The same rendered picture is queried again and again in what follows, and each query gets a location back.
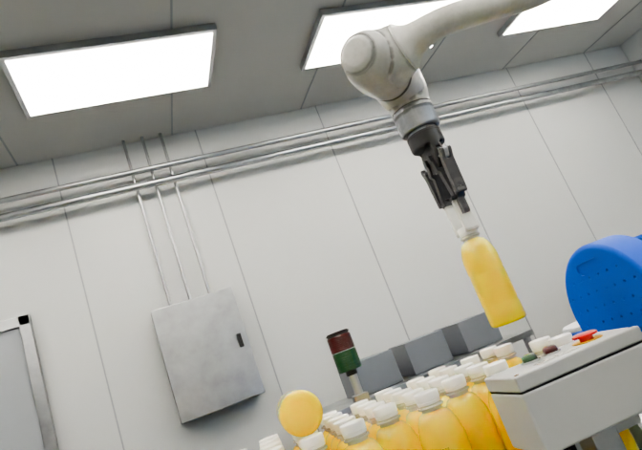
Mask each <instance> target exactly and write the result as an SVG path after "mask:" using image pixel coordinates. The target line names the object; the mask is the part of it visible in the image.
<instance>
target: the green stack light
mask: <svg viewBox="0 0 642 450"><path fill-rule="evenodd" d="M332 358H333V360H334V364H335V366H336V369H337V371H338V373H339V374H340V375H341V374H344V373H346V372H348V371H351V370H353V369H356V368H358V367H360V366H362V363H361V361H360V358H359V356H358V352H357V350H356V347H353V348H350V349H348V350H346V351H344V352H341V353H338V354H334V355H333V356H332Z"/></svg>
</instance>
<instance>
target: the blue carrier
mask: <svg viewBox="0 0 642 450"><path fill-rule="evenodd" d="M566 290H567V298H568V302H569V304H570V307H571V310H572V312H573V314H574V316H575V319H576V321H577V322H578V324H579V326H580V328H581V329H582V331H583V332H585V331H588V330H593V329H595V330H597V331H598V332H602V331H608V330H615V329H621V328H627V327H630V326H638V327H639V329H640V331H641V332H642V234H640V235H638V236H635V237H631V236H627V235H611V236H608V237H605V238H603V239H600V240H597V241H595V242H592V243H589V244H587V245H584V246H581V247H579V248H578V249H577V250H576V251H575V252H574V253H573V254H572V255H571V257H570V259H569V261H568V263H567V270H566Z"/></svg>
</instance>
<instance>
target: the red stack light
mask: <svg viewBox="0 0 642 450"><path fill-rule="evenodd" d="M327 342H328V344H329V348H330V351H331V353H332V354H338V353H340V352H343V351H346V350H348V349H350V348H352V347H354V346H355V345H354V343H353V338H352V336H351V333H350V332H345V333H343V334H340V335H338V336H336V337H333V338H331V339H328V340H327Z"/></svg>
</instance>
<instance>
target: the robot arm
mask: <svg viewBox="0 0 642 450"><path fill-rule="evenodd" d="M549 1H551V0H459V1H456V2H453V3H450V4H448V5H445V6H442V7H440V8H437V9H435V10H433V11H430V12H428V13H426V14H424V15H422V16H421V17H419V18H417V19H416V20H414V21H412V22H410V23H408V24H405V25H394V24H389V25H387V26H385V27H382V28H380V29H376V30H365V31H361V32H357V33H355V34H353V35H351V36H350V37H349V38H348V39H347V40H346V42H345V43H344V45H343V47H342V50H341V55H340V62H341V66H342V68H343V70H344V72H345V74H346V76H347V78H348V80H349V81H350V82H351V83H352V85H353V86H354V87H355V88H356V89H357V90H359V91H360V92H362V93H363V94H365V95H366V96H370V97H372V98H375V99H376V100H377V101H378V102H379V103H380V104H381V106H382V107H383V109H385V110H387V111H388V112H389V113H390V115H391V116H392V118H393V120H394V123H395V125H396V128H397V130H398V132H399V134H400V136H401V138H402V139H403V140H406V141H407V143H408V145H409V147H410V149H411V152H412V154H413V155H414V156H419V157H421V159H422V163H423V165H424V170H423V171H420V174H421V176H422V177H423V179H424V180H425V181H426V183H427V185H428V187H429V189H430V191H431V193H432V195H433V197H434V199H435V201H436V203H437V206H438V208H439V209H442V208H443V209H444V210H445V212H446V214H447V216H448V219H449V221H450V223H451V225H452V227H453V229H454V231H455V233H456V236H457V238H460V236H459V233H458V230H459V229H460V228H462V227H463V228H464V230H465V232H468V231H470V230H473V229H476V228H479V224H478V222H477V220H476V218H475V216H474V214H473V212H472V210H471V208H470V206H469V204H468V201H467V200H466V198H465V197H464V196H465V191H466V190H467V186H466V183H465V181H464V179H463V176H462V174H461V172H460V169H459V167H458V165H457V162H456V160H455V158H454V155H453V151H452V147H451V145H447V146H444V147H443V146H442V145H443V144H444V142H445V138H444V136H443V134H442V133H441V131H440V128H439V124H440V121H439V117H438V115H437V113H436V111H435V109H434V106H433V103H432V102H431V100H430V98H429V94H428V88H427V85H426V82H425V80H424V78H423V75H422V73H421V71H420V69H419V65H420V60H421V58H422V56H423V55H424V53H425V52H426V51H427V50H428V49H429V48H430V47H431V46H433V45H434V44H435V43H437V42H438V41H440V40H441V39H442V38H444V37H446V36H448V35H450V34H452V33H455V32H460V31H463V30H466V29H469V28H473V27H476V26H479V25H482V24H485V23H489V22H492V21H495V20H499V19H502V18H505V17H508V16H511V15H514V14H518V13H521V12H524V11H529V10H532V9H534V8H537V7H539V6H542V5H543V4H545V3H547V2H549ZM436 174H437V175H436Z"/></svg>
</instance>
